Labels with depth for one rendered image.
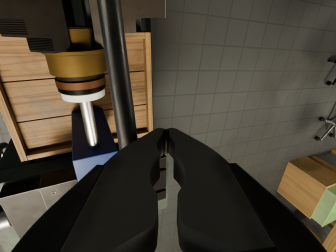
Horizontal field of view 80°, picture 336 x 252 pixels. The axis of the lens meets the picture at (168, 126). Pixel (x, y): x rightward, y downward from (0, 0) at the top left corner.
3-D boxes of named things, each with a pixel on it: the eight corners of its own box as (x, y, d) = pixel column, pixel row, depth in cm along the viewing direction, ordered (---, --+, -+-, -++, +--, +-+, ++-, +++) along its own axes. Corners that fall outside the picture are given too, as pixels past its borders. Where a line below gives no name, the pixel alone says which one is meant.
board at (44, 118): (-24, 33, 41) (-32, 34, 38) (145, 31, 54) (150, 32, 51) (24, 153, 55) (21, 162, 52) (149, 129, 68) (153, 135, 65)
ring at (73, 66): (28, 27, 24) (48, 101, 28) (108, 27, 27) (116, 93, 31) (38, 25, 31) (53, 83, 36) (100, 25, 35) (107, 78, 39)
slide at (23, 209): (2, 185, 51) (-3, 198, 47) (161, 149, 66) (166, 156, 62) (25, 231, 59) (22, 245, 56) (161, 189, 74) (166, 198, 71)
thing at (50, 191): (41, 174, 49) (38, 189, 45) (85, 164, 52) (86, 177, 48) (61, 229, 58) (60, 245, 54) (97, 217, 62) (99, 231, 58)
